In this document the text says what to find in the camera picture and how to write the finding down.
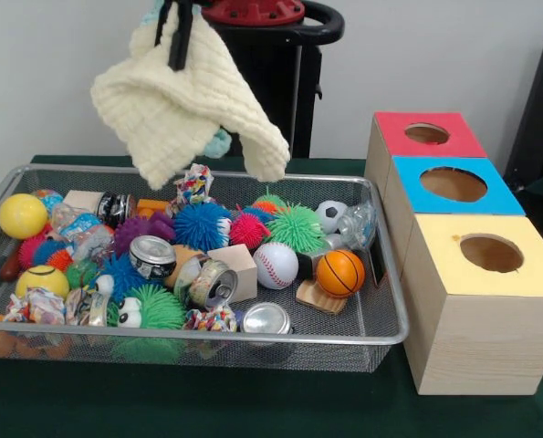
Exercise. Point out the small orange basketball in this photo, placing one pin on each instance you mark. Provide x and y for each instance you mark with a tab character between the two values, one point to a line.
340	273

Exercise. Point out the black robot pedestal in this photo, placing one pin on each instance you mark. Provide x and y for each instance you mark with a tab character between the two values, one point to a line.
307	91

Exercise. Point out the yellow smiley face ball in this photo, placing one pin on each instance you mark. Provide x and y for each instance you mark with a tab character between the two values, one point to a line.
42	280

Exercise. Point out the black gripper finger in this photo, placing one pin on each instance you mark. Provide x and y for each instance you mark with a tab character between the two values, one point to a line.
161	23
180	41

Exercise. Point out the purple spiky ball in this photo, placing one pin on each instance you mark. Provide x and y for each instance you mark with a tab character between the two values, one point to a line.
136	230

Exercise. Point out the plain yellow ball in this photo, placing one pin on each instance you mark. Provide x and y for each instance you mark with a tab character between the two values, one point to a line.
22	216

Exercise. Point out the black crushed soda can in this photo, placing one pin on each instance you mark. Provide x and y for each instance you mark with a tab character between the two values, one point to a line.
152	255

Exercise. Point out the cream waffle cloth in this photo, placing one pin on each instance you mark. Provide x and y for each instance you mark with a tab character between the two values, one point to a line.
170	114

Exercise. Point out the shallow clear mesh bin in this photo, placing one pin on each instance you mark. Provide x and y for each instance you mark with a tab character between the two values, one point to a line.
367	319

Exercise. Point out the green fuzzy toy with eyes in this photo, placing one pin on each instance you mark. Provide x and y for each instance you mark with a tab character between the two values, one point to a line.
161	310

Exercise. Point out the wooden box with three holes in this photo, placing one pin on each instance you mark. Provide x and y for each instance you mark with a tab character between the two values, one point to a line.
481	342

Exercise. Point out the silver crushed can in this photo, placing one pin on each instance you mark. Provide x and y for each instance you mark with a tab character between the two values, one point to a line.
265	318

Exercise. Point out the small black white soccer ball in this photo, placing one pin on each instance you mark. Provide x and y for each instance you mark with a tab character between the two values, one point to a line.
331	215

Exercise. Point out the small white baseball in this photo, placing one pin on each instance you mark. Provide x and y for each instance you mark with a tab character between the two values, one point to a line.
275	265

